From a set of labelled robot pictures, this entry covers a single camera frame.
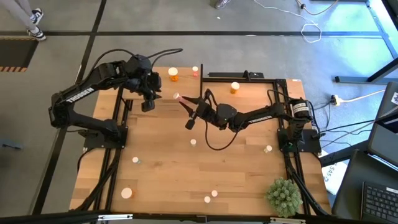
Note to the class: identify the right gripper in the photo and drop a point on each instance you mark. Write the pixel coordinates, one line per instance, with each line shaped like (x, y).
(206, 112)

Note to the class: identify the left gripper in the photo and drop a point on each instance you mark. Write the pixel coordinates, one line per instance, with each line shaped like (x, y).
(146, 84)

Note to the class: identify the large orange medicine bottle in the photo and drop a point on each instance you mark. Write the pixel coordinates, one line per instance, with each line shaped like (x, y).
(126, 193)
(173, 72)

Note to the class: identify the teal translucent medicine bottle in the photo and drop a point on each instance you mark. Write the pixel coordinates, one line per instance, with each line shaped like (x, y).
(135, 160)
(207, 199)

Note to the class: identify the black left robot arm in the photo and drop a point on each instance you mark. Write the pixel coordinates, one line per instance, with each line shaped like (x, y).
(77, 93)

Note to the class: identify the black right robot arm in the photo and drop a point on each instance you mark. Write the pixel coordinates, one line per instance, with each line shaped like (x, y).
(264, 117)

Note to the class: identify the person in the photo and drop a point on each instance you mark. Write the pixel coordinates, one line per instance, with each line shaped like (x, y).
(18, 12)
(221, 3)

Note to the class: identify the green artificial plant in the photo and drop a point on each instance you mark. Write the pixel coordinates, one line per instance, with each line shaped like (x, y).
(284, 197)

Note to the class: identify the white yellow power plug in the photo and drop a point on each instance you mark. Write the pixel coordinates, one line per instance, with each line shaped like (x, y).
(335, 99)

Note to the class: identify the black hazard-striped mat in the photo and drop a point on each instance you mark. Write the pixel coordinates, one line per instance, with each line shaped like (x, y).
(17, 53)

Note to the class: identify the small dark object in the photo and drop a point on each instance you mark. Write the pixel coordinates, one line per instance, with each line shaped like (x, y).
(11, 145)

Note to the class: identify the black desk leg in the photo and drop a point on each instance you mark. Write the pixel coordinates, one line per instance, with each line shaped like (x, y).
(342, 154)
(351, 79)

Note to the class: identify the black mounting bar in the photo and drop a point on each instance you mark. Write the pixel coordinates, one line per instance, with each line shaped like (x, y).
(46, 217)

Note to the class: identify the black laptop with keyboard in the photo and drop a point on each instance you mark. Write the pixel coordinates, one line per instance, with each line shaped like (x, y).
(351, 193)

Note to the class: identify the dark grey laptop lid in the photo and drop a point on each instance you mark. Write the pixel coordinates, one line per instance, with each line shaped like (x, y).
(384, 137)

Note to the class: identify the silver metal bracket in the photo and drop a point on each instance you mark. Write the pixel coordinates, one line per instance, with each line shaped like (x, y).
(287, 220)
(115, 217)

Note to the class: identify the black metal frame bar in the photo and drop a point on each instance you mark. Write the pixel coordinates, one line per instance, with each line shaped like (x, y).
(381, 29)

